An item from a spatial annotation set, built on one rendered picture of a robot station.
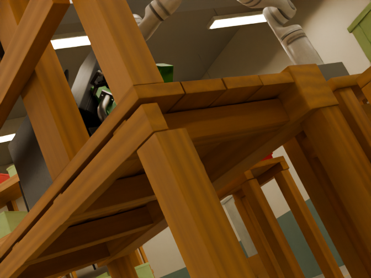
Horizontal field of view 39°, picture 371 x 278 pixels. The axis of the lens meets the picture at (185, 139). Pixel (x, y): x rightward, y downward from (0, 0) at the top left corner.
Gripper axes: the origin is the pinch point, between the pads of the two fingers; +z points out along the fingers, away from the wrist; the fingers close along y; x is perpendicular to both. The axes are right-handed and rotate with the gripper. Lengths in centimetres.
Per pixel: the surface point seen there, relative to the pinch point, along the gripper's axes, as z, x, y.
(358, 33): -64, 1, -62
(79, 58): 371, -554, 94
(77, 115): -17.0, 35.3, 3.9
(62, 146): -13.9, 46.5, 3.5
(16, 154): 33.0, 11.6, 22.3
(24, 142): 24.0, 13.1, 20.8
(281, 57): 270, -669, -213
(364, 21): -68, 2, -61
